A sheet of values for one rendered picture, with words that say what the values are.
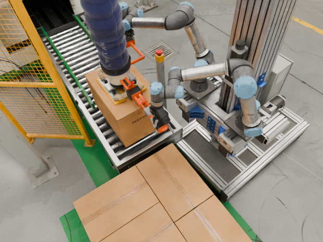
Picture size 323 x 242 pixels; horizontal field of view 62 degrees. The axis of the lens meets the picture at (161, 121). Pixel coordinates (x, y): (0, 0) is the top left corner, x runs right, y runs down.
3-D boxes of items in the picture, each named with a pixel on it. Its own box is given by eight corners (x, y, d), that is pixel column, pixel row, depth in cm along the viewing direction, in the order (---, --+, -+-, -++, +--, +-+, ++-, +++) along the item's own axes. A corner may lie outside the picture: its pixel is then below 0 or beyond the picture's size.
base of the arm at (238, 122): (244, 111, 204) (246, 102, 196) (260, 123, 196) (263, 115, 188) (230, 121, 199) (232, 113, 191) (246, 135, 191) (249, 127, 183)
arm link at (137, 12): (138, 24, 203) (125, 21, 206) (144, 16, 209) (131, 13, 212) (137, 15, 197) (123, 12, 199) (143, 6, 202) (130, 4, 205)
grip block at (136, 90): (126, 94, 200) (125, 89, 195) (137, 89, 203) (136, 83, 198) (131, 102, 196) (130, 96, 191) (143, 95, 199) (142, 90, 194)
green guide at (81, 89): (37, 35, 355) (34, 29, 348) (45, 32, 358) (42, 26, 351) (86, 113, 273) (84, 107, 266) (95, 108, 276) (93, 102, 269)
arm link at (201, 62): (190, 80, 212) (190, 67, 201) (195, 69, 219) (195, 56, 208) (204, 84, 209) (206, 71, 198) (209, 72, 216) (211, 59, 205)
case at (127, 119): (95, 104, 262) (84, 74, 230) (131, 86, 274) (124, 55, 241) (126, 148, 231) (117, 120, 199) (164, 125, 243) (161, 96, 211)
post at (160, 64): (160, 117, 334) (154, 54, 254) (165, 114, 336) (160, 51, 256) (163, 120, 331) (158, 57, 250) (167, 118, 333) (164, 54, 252)
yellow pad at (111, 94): (96, 80, 225) (94, 76, 221) (106, 75, 228) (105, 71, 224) (115, 106, 207) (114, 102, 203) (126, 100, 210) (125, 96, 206)
